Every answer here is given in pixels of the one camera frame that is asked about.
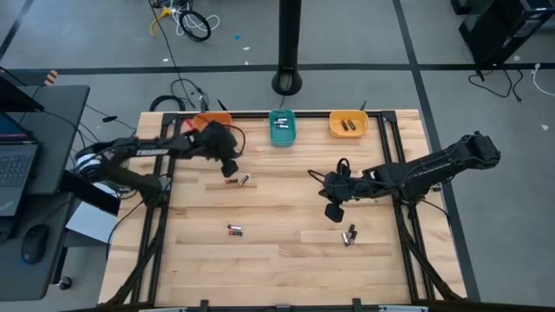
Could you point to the orange black striped tape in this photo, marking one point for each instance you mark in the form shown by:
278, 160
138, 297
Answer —
50, 78

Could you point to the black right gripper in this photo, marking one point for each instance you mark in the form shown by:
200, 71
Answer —
344, 188

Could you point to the black monitor panel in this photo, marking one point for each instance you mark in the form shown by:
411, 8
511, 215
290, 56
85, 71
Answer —
15, 97

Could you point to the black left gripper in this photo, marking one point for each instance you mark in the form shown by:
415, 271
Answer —
214, 141

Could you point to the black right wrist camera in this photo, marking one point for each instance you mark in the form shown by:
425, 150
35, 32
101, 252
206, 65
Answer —
334, 212

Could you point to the black computer mouse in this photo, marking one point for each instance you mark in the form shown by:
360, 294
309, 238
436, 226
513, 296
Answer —
34, 242

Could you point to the teal plastic bin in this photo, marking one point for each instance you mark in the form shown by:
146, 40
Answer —
282, 138

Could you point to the black pole with round end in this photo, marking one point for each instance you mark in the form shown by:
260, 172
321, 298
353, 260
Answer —
289, 34

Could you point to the white flat box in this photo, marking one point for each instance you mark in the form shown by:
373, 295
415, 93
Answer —
93, 223

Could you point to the black aluminium rig frame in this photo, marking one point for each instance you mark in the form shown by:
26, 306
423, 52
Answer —
251, 115

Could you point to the orange plastic bin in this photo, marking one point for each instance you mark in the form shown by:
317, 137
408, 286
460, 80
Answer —
221, 117

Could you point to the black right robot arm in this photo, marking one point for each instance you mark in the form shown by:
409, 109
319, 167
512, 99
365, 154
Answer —
433, 167

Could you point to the black battery red end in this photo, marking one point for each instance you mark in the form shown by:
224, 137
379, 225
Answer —
351, 125

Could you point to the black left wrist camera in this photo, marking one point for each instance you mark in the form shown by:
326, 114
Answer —
229, 168

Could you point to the black computer tower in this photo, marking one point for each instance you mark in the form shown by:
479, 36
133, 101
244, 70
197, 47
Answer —
498, 26

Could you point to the silver and black battery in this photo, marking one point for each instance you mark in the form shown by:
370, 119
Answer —
244, 180

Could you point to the black side desk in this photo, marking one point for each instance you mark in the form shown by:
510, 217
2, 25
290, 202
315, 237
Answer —
56, 130

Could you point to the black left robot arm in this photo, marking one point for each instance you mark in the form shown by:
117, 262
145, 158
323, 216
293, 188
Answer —
152, 151

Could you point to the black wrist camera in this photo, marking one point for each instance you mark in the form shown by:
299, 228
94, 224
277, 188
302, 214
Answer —
229, 168
334, 212

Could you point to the yellow plastic bin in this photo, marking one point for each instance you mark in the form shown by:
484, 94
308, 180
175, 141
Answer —
336, 130

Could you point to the black caster wheel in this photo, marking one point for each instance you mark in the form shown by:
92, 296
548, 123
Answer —
65, 284

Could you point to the black laptop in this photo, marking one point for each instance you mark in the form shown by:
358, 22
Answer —
17, 173

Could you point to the black flat box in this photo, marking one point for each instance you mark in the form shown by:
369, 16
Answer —
93, 197

